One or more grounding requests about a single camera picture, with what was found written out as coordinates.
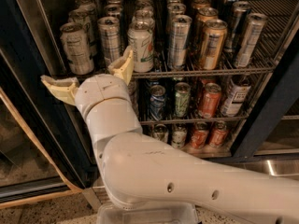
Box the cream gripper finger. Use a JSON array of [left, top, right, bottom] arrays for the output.
[[40, 75, 79, 105], [108, 46, 134, 84]]

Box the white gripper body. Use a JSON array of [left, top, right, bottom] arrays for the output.
[[75, 74, 130, 116]]

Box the silver redbull can front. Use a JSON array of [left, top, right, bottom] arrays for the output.
[[97, 16, 122, 67]]

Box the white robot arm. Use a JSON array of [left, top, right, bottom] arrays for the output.
[[41, 49, 299, 224]]

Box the white 7up can front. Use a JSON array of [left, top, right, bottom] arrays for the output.
[[127, 21, 154, 73]]

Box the white 7up can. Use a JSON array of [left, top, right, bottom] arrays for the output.
[[152, 124, 168, 143], [127, 21, 154, 73]]

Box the blue pepsi can middle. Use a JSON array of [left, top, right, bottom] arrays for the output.
[[149, 85, 166, 120]]

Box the white can front left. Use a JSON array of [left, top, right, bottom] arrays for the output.
[[60, 22, 94, 76]]

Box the redbull can second row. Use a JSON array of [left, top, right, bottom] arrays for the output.
[[104, 4, 123, 19]]

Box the green can middle centre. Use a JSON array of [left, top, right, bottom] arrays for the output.
[[175, 82, 191, 118]]

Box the white can second row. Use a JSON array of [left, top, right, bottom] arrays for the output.
[[68, 8, 98, 57]]

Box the glass fridge door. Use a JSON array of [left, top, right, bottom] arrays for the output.
[[0, 0, 95, 208]]

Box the white 7up can bottom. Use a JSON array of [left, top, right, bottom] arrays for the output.
[[152, 124, 168, 143]]

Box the silver tall can front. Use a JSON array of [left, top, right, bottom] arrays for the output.
[[167, 15, 192, 70]]

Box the silver can second row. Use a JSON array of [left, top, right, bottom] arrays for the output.
[[165, 3, 186, 33]]

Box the orange can middle shelf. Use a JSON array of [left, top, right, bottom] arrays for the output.
[[198, 83, 221, 119]]

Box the gold tall can front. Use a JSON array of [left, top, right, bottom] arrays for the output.
[[199, 19, 227, 70]]

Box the gold can second row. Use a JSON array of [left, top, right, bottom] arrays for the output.
[[193, 7, 218, 45]]

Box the orange can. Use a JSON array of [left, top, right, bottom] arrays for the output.
[[208, 121, 228, 148], [190, 122, 208, 149]]

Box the orange can bottom right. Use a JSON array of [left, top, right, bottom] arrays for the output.
[[208, 121, 228, 148]]

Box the silver slim can behind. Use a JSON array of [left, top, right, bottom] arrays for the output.
[[224, 1, 251, 53]]

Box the silver slim can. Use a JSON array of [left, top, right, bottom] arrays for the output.
[[224, 1, 251, 53], [233, 13, 268, 68]]

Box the silver slim can right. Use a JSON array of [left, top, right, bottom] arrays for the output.
[[233, 13, 268, 68]]

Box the plastic water bottle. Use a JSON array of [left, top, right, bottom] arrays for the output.
[[128, 79, 139, 116]]

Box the white label bottle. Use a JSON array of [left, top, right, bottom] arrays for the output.
[[221, 75, 251, 117]]

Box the clear plastic container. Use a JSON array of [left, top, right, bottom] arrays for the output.
[[96, 202, 199, 224]]

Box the top wire shelf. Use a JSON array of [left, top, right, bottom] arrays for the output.
[[61, 0, 297, 82]]

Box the wire shelf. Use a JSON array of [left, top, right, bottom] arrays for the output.
[[138, 77, 299, 127], [61, 0, 297, 82]]

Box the middle wire shelf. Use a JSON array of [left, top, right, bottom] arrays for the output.
[[138, 77, 299, 127]]

